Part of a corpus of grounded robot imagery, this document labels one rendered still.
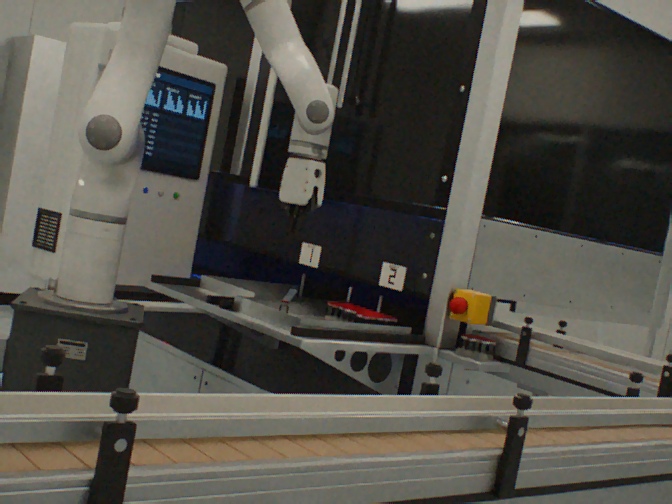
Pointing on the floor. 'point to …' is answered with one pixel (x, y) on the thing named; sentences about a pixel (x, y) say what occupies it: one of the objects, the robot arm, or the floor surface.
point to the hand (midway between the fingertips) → (293, 228)
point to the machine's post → (469, 183)
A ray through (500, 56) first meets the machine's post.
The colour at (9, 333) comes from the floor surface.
